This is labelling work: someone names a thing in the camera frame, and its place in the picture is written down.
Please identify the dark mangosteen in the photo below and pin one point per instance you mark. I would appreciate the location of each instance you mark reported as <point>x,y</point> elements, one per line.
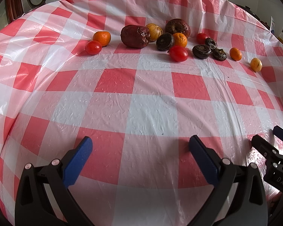
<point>211,43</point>
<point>201,51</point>
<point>219,54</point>
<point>165,42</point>

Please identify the dark mangosteen back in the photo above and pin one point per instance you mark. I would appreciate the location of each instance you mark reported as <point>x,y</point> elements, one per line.
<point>211,43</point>

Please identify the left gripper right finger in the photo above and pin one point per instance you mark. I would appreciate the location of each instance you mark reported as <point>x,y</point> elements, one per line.
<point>248,207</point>

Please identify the red checkered tablecloth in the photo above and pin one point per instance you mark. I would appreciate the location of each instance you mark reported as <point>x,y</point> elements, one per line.
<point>138,106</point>

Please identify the brown red apple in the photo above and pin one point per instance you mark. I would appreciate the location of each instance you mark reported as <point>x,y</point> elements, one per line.
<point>178,25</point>

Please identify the dark mangosteen front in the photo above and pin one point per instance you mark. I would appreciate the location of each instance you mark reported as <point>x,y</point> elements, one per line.
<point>201,51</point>

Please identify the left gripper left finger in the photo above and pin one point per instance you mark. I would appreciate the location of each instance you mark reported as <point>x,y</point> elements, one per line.
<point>43,197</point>

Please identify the yellow orange fruit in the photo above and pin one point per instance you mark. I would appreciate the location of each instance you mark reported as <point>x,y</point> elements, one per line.
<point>256,65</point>

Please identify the small orange tangerine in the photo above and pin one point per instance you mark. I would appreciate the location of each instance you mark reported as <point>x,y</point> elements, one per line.
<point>235,54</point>

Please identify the small red tomato back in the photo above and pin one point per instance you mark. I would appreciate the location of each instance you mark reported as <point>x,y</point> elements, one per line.
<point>201,37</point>

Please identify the dark red wrinkled apple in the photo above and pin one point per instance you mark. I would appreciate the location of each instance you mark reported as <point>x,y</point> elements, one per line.
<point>135,36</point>

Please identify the yellow striped pepino melon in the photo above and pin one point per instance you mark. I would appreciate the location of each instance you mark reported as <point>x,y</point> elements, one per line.
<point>155,32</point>

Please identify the red tomato front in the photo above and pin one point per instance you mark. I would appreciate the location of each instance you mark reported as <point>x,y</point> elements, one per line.
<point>178,53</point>

